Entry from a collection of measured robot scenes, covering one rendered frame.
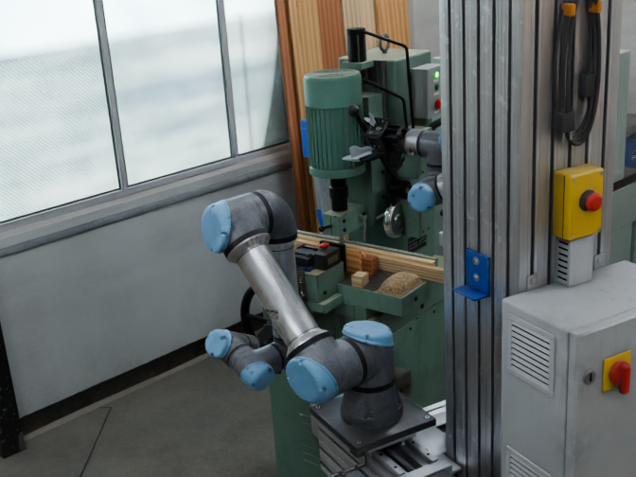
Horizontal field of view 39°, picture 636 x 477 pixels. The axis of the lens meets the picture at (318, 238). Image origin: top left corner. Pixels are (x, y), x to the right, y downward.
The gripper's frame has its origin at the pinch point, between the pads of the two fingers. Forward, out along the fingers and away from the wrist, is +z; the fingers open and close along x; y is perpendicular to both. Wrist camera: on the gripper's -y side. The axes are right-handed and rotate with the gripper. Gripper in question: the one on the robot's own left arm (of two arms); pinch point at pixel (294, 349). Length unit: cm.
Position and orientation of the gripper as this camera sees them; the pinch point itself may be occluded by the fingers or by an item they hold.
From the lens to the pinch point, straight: 261.0
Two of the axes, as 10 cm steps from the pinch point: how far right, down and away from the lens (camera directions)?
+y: -2.5, 9.7, -0.8
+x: 8.0, 1.6, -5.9
